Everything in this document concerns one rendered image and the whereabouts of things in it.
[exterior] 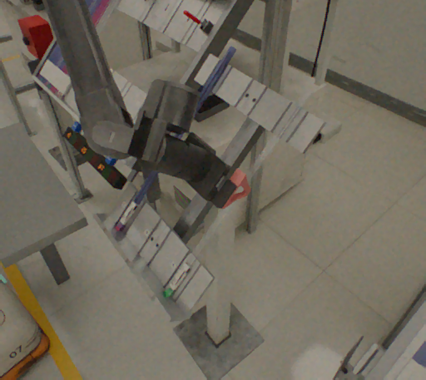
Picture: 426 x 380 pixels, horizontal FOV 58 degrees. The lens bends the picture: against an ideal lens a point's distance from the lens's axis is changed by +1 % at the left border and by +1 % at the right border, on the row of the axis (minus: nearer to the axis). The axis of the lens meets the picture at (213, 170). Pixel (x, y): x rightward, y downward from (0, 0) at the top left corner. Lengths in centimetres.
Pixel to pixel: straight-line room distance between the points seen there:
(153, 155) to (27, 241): 72
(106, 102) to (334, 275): 142
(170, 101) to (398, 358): 59
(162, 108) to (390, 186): 184
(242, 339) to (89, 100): 121
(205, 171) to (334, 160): 177
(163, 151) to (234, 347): 115
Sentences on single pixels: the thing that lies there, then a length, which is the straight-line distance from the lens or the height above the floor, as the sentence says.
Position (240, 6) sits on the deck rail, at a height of 108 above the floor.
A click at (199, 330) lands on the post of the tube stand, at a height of 1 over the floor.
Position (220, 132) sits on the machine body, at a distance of 139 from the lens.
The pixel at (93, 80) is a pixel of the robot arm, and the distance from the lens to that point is 57.
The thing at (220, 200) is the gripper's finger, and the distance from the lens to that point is 59.
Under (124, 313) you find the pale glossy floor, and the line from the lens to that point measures 167.
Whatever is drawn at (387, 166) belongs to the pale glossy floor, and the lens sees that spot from 237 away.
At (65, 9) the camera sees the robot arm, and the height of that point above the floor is 126.
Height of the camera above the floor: 146
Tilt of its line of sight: 43 degrees down
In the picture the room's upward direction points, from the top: straight up
